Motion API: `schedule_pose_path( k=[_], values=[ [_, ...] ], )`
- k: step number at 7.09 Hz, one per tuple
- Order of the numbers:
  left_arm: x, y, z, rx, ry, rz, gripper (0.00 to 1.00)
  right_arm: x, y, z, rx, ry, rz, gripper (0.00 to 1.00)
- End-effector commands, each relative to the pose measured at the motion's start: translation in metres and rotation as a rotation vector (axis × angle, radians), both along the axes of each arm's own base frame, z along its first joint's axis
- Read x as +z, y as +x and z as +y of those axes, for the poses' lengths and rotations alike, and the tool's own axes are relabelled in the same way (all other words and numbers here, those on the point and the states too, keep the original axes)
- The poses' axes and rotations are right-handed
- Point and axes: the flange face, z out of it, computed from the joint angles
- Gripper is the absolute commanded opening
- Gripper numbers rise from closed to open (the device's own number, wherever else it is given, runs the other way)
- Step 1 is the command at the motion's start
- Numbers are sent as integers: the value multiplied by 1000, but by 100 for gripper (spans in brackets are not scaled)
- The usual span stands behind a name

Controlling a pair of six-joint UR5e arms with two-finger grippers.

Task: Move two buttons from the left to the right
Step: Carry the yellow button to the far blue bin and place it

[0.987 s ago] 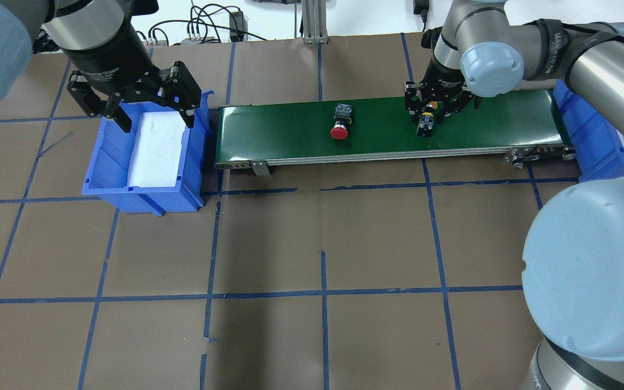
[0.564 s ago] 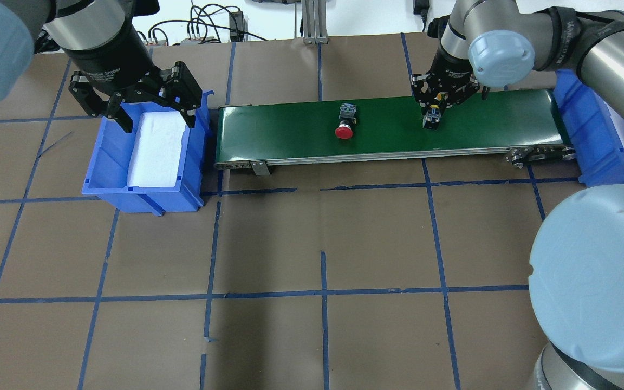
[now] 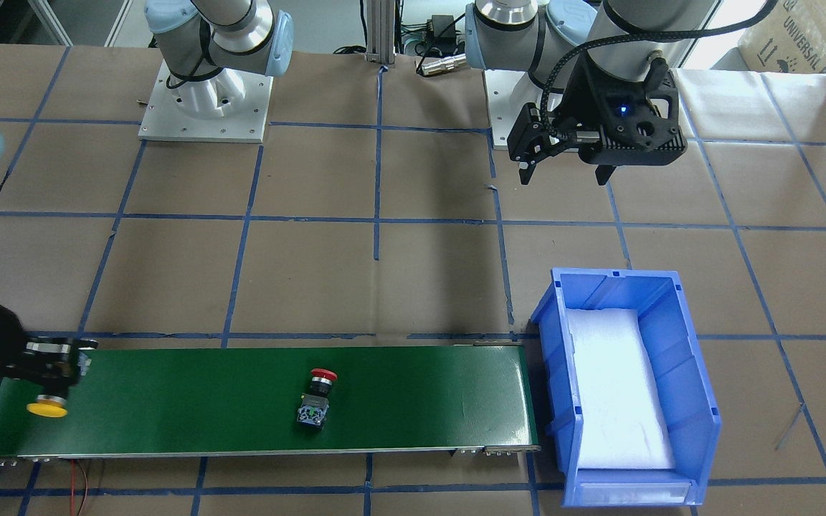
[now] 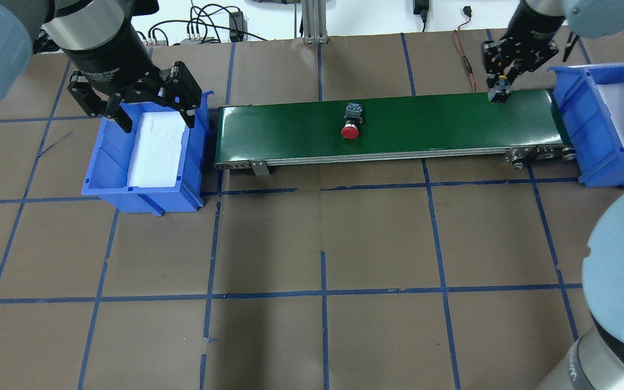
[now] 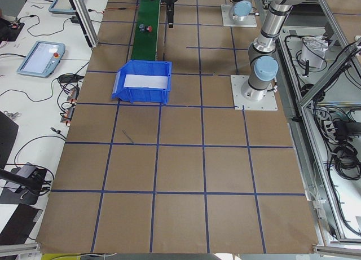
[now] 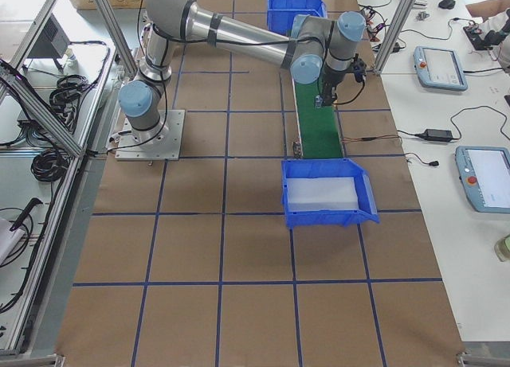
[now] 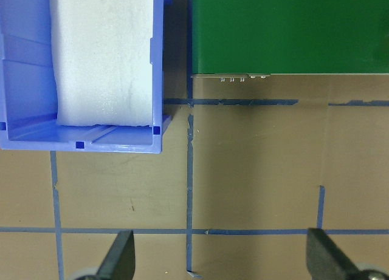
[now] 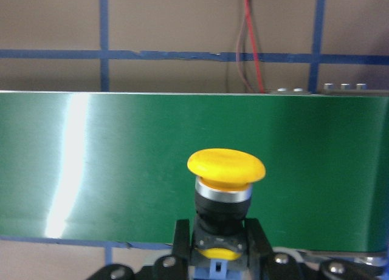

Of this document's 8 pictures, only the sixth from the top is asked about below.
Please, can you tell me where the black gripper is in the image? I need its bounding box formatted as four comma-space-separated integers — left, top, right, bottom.
320, 64, 347, 107

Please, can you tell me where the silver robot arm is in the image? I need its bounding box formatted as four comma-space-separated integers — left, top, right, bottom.
119, 0, 366, 150

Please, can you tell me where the green conveyor belt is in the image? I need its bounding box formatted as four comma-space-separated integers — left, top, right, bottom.
292, 82, 343, 159

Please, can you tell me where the blue source plastic bin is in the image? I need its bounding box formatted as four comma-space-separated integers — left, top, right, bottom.
266, 0, 327, 35

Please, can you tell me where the blue destination plastic bin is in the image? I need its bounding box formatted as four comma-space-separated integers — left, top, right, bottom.
281, 158, 380, 228

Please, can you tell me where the white foam pad in destination bin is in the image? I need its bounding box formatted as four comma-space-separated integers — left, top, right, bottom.
287, 177, 359, 212

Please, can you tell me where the far teach pendant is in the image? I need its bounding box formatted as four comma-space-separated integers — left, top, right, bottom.
413, 46, 468, 92

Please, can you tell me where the teach pendant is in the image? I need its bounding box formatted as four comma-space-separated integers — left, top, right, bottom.
455, 146, 509, 214
413, 46, 468, 92

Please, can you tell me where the black power adapter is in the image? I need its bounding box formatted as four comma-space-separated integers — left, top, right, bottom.
423, 129, 454, 143

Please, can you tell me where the black computer mouse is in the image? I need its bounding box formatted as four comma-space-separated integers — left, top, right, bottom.
437, 0, 456, 10

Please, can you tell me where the near teach pendant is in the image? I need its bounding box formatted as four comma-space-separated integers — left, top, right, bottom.
455, 146, 509, 214

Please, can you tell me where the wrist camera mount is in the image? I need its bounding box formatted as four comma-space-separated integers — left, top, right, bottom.
351, 53, 367, 84

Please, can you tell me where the red black conveyor power wire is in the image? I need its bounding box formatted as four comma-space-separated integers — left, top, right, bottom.
340, 134, 403, 145

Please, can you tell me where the aluminium frame post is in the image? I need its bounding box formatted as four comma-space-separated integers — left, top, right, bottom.
373, 0, 416, 75

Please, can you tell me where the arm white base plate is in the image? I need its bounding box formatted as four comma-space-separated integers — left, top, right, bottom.
115, 109, 186, 161

